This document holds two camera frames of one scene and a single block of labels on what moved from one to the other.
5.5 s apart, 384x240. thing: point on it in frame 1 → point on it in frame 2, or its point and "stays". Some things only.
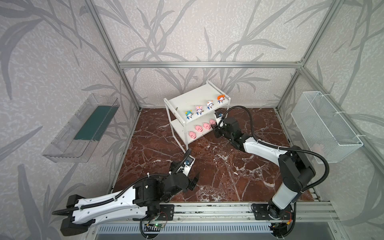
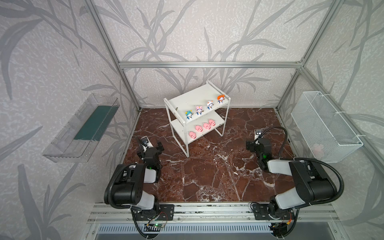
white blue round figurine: [209, 104] stays
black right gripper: [219, 130] → [258, 144]
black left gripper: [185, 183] → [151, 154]
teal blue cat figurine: [189, 114] stays
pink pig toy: [199, 128] stays
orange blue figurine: [220, 98] stays
